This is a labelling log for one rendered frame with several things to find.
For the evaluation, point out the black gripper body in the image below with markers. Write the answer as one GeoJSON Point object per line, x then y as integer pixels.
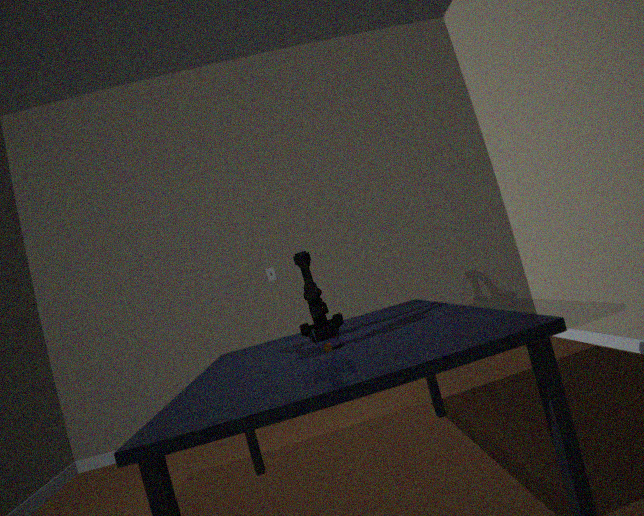
{"type": "Point", "coordinates": [321, 322]}

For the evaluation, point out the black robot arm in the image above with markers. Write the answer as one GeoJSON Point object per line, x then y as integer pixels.
{"type": "Point", "coordinates": [312, 293]}

